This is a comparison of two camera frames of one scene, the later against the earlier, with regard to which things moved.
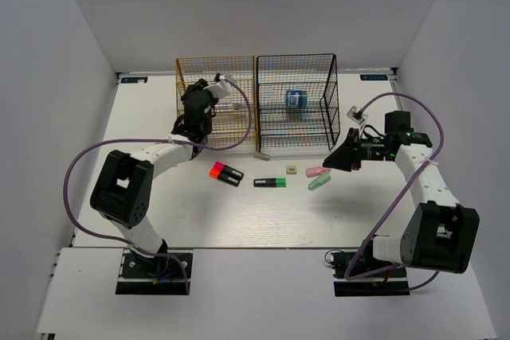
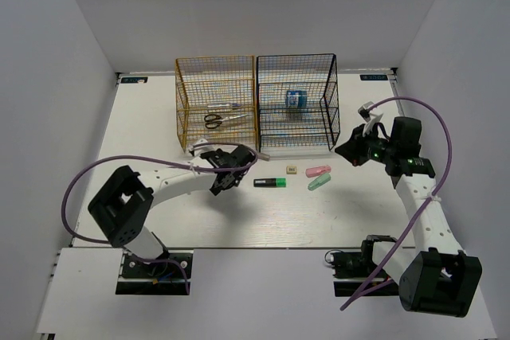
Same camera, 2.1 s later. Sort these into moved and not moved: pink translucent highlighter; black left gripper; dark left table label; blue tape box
Moved: black left gripper
Not moved: pink translucent highlighter; dark left table label; blue tape box
